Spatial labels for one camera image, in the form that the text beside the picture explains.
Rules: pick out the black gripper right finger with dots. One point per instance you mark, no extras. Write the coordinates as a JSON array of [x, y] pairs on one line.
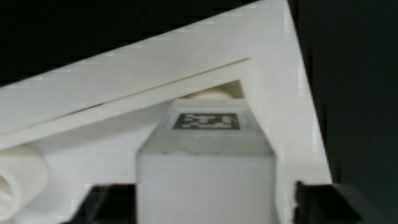
[[331, 205]]

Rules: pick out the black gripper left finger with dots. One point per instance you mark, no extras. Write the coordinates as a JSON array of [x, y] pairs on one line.
[[109, 206]]

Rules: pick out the white table leg with tag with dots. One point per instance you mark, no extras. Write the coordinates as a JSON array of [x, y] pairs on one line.
[[206, 167]]

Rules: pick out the white square tabletop part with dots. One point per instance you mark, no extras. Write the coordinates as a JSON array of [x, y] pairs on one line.
[[80, 113]]

